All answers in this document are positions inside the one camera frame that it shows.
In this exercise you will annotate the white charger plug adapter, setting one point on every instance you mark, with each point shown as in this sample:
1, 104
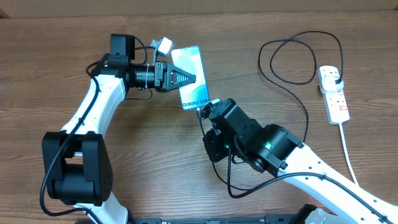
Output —
330, 85

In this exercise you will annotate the white power strip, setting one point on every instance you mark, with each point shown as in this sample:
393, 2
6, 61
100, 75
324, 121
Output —
335, 103

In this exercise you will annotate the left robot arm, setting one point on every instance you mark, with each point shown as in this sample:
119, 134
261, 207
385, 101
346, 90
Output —
78, 172

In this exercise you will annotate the cardboard box wall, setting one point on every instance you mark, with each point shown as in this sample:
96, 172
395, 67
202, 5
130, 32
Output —
80, 8

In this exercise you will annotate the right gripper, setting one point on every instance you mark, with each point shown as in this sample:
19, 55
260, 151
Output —
216, 154

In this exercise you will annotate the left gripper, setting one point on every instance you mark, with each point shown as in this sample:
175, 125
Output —
161, 68

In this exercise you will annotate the Samsung Galaxy smartphone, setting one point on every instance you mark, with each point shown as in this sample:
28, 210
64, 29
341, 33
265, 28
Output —
195, 93

